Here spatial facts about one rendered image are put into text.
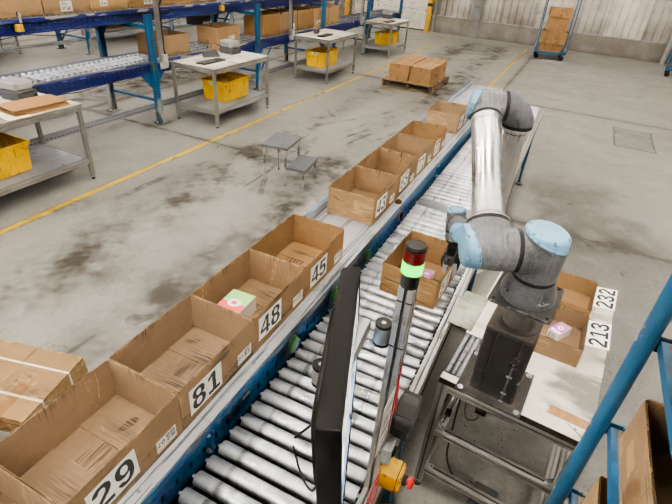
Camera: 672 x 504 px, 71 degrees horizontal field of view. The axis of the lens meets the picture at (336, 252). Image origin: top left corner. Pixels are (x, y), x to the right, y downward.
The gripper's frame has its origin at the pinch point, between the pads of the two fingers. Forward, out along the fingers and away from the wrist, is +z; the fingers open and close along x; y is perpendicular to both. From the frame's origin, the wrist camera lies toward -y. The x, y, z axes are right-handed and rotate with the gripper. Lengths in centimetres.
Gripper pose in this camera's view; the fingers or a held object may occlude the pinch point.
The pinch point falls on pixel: (448, 275)
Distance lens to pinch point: 248.4
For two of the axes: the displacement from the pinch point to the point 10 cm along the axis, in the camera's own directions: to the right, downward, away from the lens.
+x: -9.0, -2.0, 3.9
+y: 4.4, -4.6, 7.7
